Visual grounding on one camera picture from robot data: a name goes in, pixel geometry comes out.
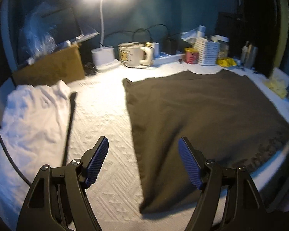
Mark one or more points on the cream electric kettle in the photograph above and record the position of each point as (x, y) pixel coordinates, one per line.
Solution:
(134, 54)

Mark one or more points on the white charger plug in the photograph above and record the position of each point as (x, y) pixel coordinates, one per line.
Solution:
(156, 50)

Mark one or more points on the white crumpled garment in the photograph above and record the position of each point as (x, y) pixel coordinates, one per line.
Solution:
(34, 126)

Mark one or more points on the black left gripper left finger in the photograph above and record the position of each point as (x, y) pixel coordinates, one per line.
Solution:
(57, 197)

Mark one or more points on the clear jar white lid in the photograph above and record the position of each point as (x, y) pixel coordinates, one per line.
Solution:
(224, 45)

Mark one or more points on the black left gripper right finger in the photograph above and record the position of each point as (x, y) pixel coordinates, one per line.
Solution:
(243, 209)

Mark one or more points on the black power adapter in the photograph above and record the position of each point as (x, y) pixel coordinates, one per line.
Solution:
(170, 46)

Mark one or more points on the red can yellow lid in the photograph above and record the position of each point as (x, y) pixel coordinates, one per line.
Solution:
(191, 55)

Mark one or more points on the white textured bedspread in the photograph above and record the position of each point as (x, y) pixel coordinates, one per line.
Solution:
(116, 196)

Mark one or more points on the clear plastic bag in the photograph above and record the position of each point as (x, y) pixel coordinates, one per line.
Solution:
(47, 29)

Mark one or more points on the dark brown t-shirt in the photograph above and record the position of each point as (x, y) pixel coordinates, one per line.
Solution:
(223, 115)

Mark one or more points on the white perforated plastic basket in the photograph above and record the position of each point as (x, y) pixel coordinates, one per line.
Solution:
(208, 51)

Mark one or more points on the brown cardboard box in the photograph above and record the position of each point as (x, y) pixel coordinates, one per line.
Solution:
(65, 65)

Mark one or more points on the white power strip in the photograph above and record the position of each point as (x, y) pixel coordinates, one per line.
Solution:
(164, 58)

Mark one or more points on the yellow snack bag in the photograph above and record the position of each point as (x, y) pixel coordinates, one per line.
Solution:
(226, 62)

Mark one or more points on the white tissue paper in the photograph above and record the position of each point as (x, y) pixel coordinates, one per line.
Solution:
(191, 36)

